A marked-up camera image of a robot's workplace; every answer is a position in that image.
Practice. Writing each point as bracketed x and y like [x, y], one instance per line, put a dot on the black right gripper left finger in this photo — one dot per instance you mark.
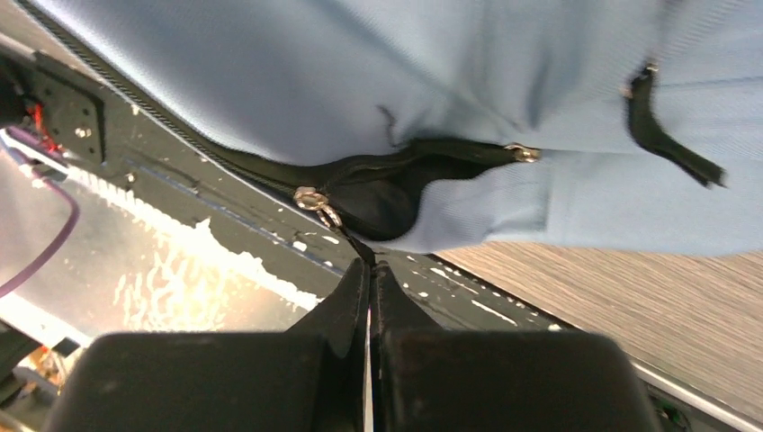
[309, 377]

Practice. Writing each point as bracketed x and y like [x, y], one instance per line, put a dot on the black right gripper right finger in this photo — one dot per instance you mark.
[429, 378]

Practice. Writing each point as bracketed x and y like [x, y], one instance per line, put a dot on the light blue backpack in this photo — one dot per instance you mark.
[429, 125]

